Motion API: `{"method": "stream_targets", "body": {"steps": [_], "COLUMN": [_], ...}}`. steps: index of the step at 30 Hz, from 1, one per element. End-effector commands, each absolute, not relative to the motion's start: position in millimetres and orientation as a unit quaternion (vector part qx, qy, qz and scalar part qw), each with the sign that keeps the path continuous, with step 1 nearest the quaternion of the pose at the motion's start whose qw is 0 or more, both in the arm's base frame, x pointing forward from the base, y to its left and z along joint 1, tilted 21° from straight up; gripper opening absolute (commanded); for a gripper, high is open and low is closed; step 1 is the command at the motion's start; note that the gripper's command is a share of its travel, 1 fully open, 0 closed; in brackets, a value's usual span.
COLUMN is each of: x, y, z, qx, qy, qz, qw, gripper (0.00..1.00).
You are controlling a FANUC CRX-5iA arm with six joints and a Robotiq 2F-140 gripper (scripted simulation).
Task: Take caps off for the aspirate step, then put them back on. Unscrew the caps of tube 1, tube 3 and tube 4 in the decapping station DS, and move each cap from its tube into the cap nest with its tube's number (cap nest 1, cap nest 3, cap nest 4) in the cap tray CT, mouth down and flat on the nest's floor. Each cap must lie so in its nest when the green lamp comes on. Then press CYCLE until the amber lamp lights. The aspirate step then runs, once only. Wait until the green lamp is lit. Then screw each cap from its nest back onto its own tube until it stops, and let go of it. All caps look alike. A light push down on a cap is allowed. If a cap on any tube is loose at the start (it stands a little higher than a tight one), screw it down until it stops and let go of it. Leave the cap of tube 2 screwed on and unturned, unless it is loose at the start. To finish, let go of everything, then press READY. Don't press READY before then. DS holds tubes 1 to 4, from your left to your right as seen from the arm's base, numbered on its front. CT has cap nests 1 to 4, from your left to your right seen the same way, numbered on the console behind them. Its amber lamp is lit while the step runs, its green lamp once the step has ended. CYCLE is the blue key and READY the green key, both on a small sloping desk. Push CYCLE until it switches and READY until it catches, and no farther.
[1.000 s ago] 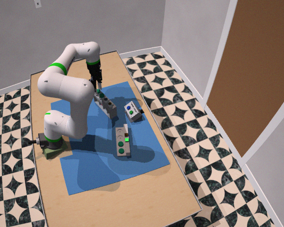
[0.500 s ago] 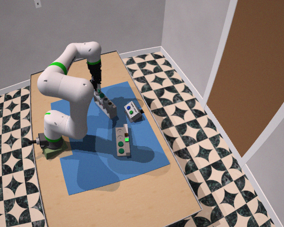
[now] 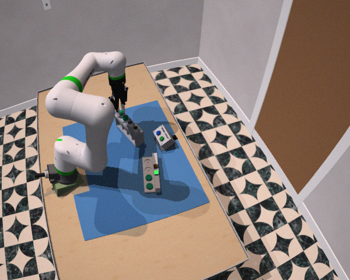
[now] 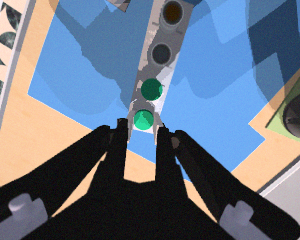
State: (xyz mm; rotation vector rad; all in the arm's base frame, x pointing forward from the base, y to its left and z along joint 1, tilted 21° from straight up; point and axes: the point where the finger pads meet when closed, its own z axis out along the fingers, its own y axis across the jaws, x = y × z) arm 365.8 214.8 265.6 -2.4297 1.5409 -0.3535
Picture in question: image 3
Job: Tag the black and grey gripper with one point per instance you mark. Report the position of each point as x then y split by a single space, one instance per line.
117 93

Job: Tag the white sloping button panel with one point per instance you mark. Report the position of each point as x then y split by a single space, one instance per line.
163 138

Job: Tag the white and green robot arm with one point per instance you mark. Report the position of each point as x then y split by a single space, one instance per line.
66 101

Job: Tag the blue flat mat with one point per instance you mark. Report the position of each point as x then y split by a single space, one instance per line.
117 200

